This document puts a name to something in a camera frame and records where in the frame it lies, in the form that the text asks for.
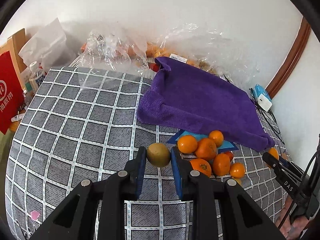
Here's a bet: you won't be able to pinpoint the purple towel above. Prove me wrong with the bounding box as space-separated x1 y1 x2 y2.
137 57 275 152

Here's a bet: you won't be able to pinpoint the grey checked bed cover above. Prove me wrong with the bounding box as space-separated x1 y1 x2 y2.
5 67 286 239

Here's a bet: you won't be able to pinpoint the yellow-green round fruit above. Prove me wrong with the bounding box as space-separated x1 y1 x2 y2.
146 142 171 167

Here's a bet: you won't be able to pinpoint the black cables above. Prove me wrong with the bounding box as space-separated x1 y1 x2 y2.
248 87 286 145

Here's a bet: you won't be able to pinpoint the small red fruit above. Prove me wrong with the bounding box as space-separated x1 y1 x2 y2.
225 151 234 161

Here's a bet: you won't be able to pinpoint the white blue charger box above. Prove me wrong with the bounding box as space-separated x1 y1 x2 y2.
253 84 272 112

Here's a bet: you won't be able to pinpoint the brown wooden door frame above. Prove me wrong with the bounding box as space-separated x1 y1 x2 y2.
266 17 311 98

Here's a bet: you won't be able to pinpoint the large front orange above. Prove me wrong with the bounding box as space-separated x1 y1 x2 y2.
190 158 212 177

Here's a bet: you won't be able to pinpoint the person's hand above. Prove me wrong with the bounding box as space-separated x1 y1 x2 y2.
275 195 316 239

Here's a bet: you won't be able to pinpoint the clear plastic bag of fruit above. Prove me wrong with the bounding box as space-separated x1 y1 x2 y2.
146 23 259 91

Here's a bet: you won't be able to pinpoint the yellow-brown fruit front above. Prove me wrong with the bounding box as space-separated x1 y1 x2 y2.
233 178 242 186

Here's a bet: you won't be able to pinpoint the plastic water bottle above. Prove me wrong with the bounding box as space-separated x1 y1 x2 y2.
29 61 46 93

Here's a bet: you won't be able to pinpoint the white plastic bag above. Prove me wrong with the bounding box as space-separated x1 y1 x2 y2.
18 18 76 72

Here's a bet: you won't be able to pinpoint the left clear plastic bag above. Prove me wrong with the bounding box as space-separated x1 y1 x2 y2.
79 29 154 88

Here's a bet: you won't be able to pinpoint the red paper shopping bag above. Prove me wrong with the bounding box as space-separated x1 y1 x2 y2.
0 51 24 134

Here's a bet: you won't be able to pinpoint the small orange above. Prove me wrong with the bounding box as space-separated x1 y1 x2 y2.
268 148 279 160
229 163 246 178

